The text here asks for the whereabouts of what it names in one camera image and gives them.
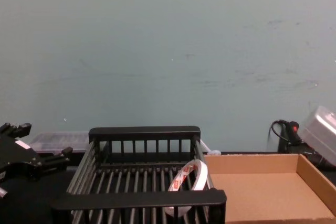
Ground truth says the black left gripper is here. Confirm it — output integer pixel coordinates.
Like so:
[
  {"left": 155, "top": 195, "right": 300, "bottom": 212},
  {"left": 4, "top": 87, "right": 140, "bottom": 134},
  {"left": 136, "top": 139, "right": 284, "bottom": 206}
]
[{"left": 0, "top": 122, "right": 74, "bottom": 182}]

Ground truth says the white tape roll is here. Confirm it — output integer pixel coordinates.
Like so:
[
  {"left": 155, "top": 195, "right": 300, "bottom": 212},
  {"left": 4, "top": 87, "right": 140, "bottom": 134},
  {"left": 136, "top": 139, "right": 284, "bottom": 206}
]
[{"left": 164, "top": 159, "right": 209, "bottom": 218}]

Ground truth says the clear plastic case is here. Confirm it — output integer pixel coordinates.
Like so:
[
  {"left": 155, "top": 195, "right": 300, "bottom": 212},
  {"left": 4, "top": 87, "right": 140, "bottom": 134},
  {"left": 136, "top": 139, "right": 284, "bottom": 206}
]
[
  {"left": 28, "top": 131, "right": 211, "bottom": 154},
  {"left": 300, "top": 105, "right": 336, "bottom": 167}
]

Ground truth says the black rack with steel bars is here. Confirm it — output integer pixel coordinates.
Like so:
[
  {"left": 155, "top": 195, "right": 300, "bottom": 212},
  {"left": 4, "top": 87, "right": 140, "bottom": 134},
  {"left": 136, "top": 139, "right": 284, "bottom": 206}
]
[{"left": 50, "top": 126, "right": 227, "bottom": 224}]

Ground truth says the shallow brown cardboard tray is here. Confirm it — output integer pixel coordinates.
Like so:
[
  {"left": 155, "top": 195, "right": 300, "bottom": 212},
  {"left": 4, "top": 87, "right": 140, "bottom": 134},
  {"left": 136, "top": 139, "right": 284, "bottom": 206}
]
[{"left": 203, "top": 153, "right": 336, "bottom": 224}]

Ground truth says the black tool cable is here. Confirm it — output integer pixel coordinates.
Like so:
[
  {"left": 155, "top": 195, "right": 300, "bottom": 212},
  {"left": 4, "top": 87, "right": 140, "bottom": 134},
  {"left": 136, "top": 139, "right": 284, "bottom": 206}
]
[{"left": 268, "top": 120, "right": 291, "bottom": 144}]

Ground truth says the black corded tool red switch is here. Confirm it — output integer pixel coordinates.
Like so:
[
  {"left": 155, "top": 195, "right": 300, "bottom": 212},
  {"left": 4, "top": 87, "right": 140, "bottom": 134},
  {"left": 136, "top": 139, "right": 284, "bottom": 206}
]
[{"left": 277, "top": 120, "right": 336, "bottom": 169}]

